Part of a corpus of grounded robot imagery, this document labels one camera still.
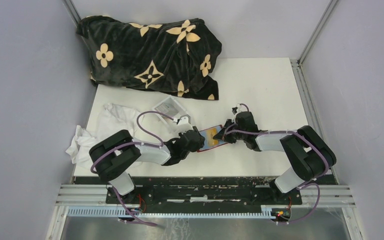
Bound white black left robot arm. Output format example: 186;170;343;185
89;129;205;204

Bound stack of cards in box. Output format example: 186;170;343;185
155;102;179;117

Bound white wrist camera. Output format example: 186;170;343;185
232;104;247;116
172;114;193;133

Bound aluminium frame rail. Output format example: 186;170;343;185
290;0;356;209

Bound white slotted cable duct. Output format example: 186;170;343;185
66;205;274;220

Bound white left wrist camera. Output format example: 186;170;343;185
172;114;193;133

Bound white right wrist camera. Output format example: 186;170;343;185
232;104;247;116

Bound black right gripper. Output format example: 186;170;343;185
214;118;247;144

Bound white crumpled cloth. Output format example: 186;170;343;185
65;103;140;169

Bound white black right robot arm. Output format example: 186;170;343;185
213;111;337;204

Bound white plastic card box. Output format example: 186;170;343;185
151;96;189;134

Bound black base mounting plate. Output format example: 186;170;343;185
122;176;303;214

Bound black floral blanket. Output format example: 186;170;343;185
76;15;222;101

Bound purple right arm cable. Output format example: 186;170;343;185
225;103;330;226

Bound red leather card holder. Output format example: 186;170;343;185
197;124;228;153

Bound yellow credit card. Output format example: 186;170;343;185
204;138;227;149

